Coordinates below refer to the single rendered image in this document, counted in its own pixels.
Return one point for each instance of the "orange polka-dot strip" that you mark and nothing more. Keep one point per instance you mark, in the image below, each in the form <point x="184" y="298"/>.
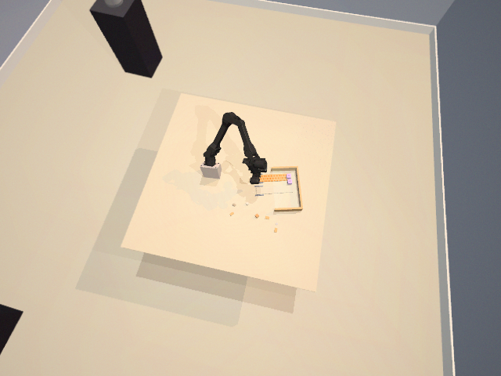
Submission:
<point x="266" y="178"/>

